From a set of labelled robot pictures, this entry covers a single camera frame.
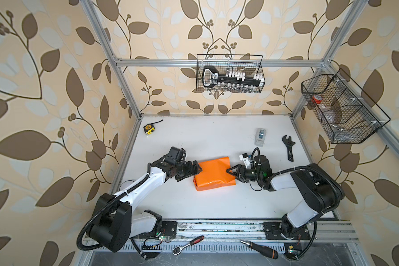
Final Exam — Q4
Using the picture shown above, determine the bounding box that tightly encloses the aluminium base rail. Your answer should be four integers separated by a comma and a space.
162, 219, 360, 244

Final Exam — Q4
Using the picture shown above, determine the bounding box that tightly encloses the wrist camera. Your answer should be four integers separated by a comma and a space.
239, 153, 254, 169
164, 147, 186, 165

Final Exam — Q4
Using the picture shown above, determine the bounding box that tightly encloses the back wire basket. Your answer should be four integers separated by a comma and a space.
196, 53, 266, 94

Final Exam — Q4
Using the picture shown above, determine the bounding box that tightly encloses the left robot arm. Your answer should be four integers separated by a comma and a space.
76, 158, 202, 252

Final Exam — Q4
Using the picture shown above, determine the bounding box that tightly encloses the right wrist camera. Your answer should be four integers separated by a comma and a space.
239, 153, 254, 169

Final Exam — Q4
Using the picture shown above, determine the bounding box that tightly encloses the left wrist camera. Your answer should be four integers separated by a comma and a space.
164, 147, 186, 165

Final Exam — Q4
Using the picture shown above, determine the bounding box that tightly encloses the black adjustable wrench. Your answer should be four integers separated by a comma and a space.
282, 135, 296, 162

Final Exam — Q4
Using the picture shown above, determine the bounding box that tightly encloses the red handled ratchet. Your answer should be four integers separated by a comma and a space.
172, 236, 205, 256

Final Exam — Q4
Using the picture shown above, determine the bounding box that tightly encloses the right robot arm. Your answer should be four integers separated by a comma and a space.
226, 155, 345, 239

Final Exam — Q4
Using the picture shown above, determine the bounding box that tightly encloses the socket set rail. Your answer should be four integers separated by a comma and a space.
200, 65, 265, 90

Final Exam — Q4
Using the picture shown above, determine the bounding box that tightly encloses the red capped plastic bottle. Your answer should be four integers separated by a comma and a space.
311, 94, 330, 112

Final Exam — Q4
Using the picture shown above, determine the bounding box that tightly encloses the side wire basket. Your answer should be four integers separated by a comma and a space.
301, 69, 391, 144

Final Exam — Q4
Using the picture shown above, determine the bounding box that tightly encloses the black orange screwdriver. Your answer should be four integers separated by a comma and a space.
240, 240, 279, 259

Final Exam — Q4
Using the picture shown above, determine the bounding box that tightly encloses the yellow tape measure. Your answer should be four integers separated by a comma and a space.
143, 119, 163, 135

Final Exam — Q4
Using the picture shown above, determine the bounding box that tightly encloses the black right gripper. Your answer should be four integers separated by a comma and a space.
226, 164, 262, 183

